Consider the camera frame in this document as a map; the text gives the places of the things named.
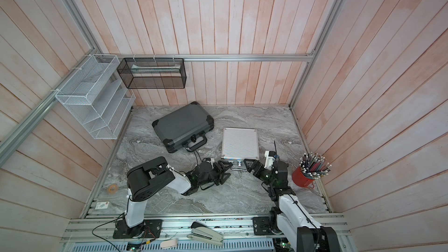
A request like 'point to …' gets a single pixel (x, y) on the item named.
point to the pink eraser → (168, 243)
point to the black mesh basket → (153, 73)
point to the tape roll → (112, 188)
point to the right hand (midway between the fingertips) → (249, 162)
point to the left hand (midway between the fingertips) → (233, 170)
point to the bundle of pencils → (311, 164)
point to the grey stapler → (200, 232)
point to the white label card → (101, 205)
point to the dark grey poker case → (186, 126)
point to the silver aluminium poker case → (238, 144)
